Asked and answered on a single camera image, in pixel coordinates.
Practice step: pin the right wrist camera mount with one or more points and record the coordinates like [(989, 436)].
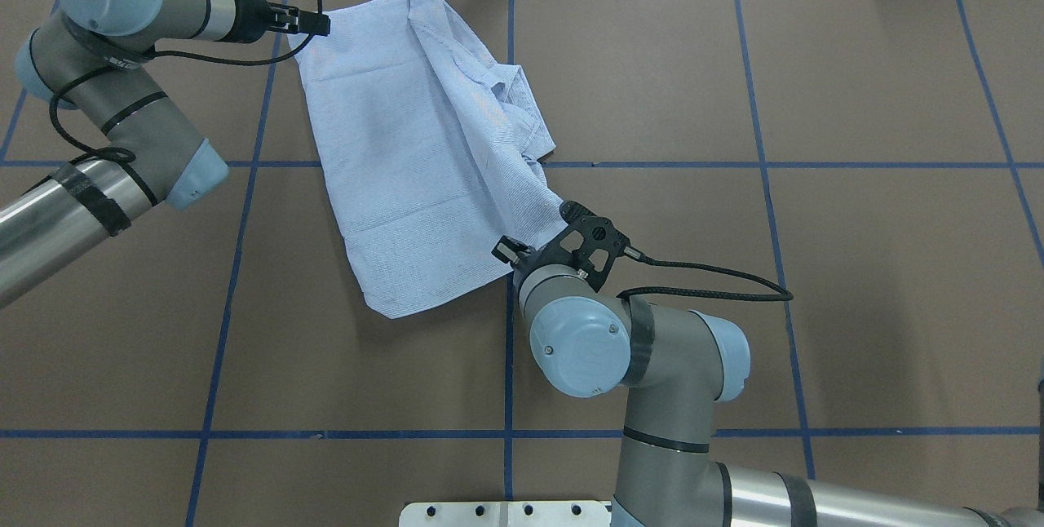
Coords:
[(589, 245)]

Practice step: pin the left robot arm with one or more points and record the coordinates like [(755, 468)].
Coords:
[(136, 149)]

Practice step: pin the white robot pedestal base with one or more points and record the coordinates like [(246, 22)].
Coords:
[(507, 513)]

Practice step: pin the light blue striped shirt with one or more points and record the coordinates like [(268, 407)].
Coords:
[(431, 151)]

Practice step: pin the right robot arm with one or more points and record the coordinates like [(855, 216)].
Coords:
[(678, 365)]

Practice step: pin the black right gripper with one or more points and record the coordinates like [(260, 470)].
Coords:
[(545, 256)]

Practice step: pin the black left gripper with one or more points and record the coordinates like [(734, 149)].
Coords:
[(254, 21)]

